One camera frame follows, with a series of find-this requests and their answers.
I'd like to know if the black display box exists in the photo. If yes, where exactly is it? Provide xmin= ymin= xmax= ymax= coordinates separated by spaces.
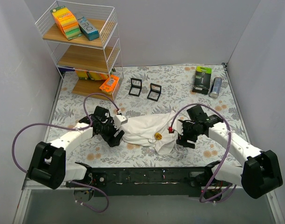
xmin=128 ymin=78 xmax=142 ymax=97
xmin=147 ymin=83 xmax=162 ymax=102

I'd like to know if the left black display box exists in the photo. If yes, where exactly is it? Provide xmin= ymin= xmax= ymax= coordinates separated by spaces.
xmin=128 ymin=78 xmax=142 ymax=97

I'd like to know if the blue silver can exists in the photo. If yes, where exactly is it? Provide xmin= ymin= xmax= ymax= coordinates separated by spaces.
xmin=209 ymin=77 xmax=222 ymax=98

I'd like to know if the green black razor package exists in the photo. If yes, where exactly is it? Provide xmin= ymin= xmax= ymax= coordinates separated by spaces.
xmin=192 ymin=66 xmax=212 ymax=95

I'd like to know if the purple cable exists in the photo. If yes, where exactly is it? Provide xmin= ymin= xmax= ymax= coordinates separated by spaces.
xmin=12 ymin=92 xmax=121 ymax=213
xmin=168 ymin=104 xmax=236 ymax=203

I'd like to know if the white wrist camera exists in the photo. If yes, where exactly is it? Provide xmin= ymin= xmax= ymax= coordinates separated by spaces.
xmin=167 ymin=120 xmax=183 ymax=135
xmin=113 ymin=114 xmax=128 ymax=129

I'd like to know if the floral table mat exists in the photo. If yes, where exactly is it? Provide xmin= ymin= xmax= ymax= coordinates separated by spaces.
xmin=45 ymin=64 xmax=248 ymax=168

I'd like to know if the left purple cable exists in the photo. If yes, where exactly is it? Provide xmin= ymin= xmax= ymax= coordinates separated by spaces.
xmin=12 ymin=92 xmax=121 ymax=213

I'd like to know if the white garment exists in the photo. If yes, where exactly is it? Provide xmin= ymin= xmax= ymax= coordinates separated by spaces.
xmin=121 ymin=111 xmax=178 ymax=155

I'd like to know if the white wire wooden shelf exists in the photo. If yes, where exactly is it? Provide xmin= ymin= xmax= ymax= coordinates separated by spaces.
xmin=36 ymin=0 xmax=124 ymax=99

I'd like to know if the yellow sponge pack lower shelf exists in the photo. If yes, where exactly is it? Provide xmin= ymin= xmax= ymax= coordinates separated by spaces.
xmin=75 ymin=70 xmax=109 ymax=81

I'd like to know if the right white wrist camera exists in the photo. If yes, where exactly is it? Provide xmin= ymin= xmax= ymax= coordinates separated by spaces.
xmin=167 ymin=120 xmax=183 ymax=135

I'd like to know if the right black display box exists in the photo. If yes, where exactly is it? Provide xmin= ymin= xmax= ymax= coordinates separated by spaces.
xmin=147 ymin=83 xmax=162 ymax=102

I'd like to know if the orange sponge pack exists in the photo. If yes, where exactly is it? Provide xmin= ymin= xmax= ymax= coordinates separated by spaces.
xmin=50 ymin=6 xmax=82 ymax=40

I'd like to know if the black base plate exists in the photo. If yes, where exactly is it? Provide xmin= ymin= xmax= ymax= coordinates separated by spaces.
xmin=65 ymin=167 xmax=233 ymax=198

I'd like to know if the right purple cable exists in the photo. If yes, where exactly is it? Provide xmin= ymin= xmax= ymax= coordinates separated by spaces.
xmin=168 ymin=104 xmax=236 ymax=203

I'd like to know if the aluminium frame rail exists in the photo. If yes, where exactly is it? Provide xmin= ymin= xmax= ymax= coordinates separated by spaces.
xmin=14 ymin=180 xmax=285 ymax=224

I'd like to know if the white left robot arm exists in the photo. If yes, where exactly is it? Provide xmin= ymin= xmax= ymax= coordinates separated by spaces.
xmin=27 ymin=106 xmax=128 ymax=189

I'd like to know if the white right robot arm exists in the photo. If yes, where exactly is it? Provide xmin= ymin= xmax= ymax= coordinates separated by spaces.
xmin=168 ymin=104 xmax=283 ymax=199

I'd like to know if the teal grey carton box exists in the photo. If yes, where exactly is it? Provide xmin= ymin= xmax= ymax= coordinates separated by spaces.
xmin=74 ymin=12 xmax=99 ymax=41

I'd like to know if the orange small package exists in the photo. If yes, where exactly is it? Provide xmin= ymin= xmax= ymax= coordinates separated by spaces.
xmin=99 ymin=75 xmax=120 ymax=95

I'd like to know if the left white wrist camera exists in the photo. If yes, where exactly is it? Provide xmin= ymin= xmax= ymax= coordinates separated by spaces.
xmin=113 ymin=114 xmax=128 ymax=129

